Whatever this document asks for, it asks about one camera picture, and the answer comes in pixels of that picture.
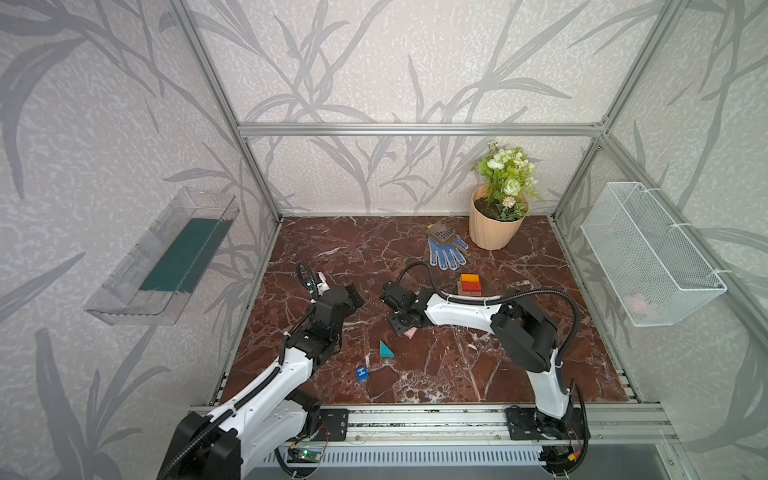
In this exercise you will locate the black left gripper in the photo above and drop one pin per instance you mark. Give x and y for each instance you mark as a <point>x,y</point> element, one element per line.
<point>346,298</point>

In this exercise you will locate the red wood block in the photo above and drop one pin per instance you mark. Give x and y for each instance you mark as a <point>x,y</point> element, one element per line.
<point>471,287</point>

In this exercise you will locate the blue letter cube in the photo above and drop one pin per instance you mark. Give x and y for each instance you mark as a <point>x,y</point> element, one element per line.
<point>362,373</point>

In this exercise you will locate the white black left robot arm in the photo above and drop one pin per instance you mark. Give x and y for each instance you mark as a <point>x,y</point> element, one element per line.
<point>229,441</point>

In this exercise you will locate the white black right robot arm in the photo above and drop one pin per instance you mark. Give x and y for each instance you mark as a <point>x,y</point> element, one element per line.
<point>526,333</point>

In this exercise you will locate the teal triangle wood block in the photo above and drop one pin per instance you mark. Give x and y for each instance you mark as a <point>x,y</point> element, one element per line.
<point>385,351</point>

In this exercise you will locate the blue dotted work glove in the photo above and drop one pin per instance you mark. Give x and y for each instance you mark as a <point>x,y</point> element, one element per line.
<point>447,256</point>

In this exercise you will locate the brown plastic slotted scoop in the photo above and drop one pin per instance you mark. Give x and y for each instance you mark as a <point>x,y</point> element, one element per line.
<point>442,233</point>

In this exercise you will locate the peach ribbed flower pot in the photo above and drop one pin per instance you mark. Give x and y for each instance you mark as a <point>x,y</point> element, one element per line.
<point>493,223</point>

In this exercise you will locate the green circuit board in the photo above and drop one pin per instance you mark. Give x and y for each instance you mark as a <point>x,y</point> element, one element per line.
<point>307,455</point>

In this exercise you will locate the green white artificial flowers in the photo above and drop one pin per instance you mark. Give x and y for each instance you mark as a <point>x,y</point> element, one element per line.
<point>509,183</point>

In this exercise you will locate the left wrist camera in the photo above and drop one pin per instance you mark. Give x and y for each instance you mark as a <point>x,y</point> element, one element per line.
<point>320,283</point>

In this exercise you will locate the aluminium cage frame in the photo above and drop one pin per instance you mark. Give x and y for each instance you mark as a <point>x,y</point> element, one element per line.
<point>691,115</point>

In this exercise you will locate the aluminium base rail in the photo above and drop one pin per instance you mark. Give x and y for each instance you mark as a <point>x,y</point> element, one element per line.
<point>484,424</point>

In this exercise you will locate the clear plastic wall tray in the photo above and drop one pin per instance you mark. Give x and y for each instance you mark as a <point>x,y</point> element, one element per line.
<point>153,284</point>

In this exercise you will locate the white wire mesh basket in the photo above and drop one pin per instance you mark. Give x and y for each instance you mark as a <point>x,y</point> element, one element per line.
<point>642,249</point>

